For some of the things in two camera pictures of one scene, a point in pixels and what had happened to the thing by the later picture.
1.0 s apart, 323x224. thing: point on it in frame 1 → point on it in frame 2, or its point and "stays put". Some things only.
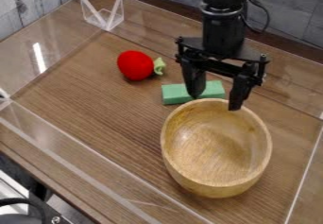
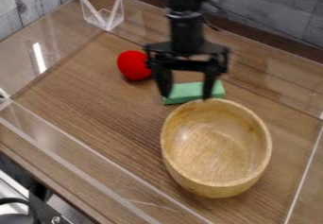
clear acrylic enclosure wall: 133,92 stays put
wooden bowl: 216,148 stays put
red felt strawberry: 138,66 stays put
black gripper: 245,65 → 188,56
